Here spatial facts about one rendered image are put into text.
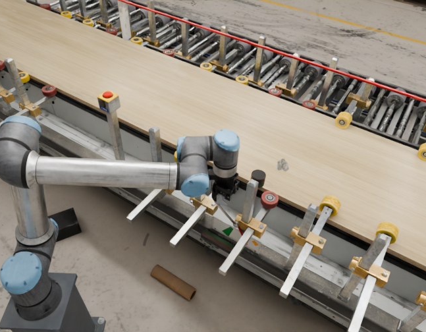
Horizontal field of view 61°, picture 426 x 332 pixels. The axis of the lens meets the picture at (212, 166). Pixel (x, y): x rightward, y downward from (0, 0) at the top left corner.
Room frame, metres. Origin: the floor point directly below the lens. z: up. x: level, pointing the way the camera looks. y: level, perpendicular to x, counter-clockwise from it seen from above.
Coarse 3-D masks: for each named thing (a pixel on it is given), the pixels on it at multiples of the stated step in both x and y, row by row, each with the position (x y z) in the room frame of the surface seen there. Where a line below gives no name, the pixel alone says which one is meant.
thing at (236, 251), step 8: (264, 208) 1.05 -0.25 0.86; (256, 216) 1.00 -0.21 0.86; (264, 216) 1.01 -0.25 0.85; (248, 232) 0.91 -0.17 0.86; (240, 240) 0.86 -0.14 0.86; (248, 240) 0.88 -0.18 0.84; (240, 248) 0.82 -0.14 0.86; (232, 256) 0.78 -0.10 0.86; (224, 264) 0.75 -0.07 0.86; (232, 264) 0.76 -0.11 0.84; (224, 272) 0.71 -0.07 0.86
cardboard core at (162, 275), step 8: (152, 272) 1.11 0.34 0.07; (160, 272) 1.11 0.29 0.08; (168, 272) 1.11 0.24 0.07; (160, 280) 1.07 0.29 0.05; (168, 280) 1.06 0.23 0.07; (176, 280) 1.06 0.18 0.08; (176, 288) 1.01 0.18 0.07; (184, 288) 1.01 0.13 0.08; (192, 288) 1.02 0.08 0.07; (184, 296) 0.97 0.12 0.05; (192, 296) 0.99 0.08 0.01
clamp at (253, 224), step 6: (240, 216) 0.99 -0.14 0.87; (240, 222) 0.96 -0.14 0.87; (252, 222) 0.96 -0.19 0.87; (258, 222) 0.96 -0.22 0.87; (240, 228) 0.95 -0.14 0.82; (246, 228) 0.94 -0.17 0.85; (252, 228) 0.93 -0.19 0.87; (258, 228) 0.93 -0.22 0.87; (264, 228) 0.93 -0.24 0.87; (258, 234) 0.91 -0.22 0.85
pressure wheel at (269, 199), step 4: (264, 192) 1.10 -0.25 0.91; (268, 192) 1.10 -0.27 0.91; (272, 192) 1.10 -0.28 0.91; (264, 196) 1.08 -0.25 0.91; (268, 196) 1.08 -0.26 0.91; (272, 196) 1.08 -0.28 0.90; (276, 196) 1.08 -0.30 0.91; (264, 200) 1.05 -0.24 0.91; (268, 200) 1.06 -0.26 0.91; (272, 200) 1.06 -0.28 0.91; (276, 200) 1.06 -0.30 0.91; (264, 204) 1.04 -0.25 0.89; (268, 204) 1.04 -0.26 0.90; (272, 204) 1.04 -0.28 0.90; (276, 204) 1.05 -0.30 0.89
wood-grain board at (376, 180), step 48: (0, 0) 3.09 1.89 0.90; (0, 48) 2.28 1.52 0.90; (48, 48) 2.32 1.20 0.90; (96, 48) 2.36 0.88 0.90; (144, 48) 2.41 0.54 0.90; (96, 96) 1.79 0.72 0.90; (144, 96) 1.82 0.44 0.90; (192, 96) 1.85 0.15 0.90; (240, 96) 1.88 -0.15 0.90; (240, 144) 1.43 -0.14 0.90; (288, 144) 1.46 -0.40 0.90; (336, 144) 1.48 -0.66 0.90; (384, 144) 1.50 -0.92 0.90; (288, 192) 1.12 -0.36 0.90; (336, 192) 1.13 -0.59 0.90; (384, 192) 1.15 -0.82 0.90
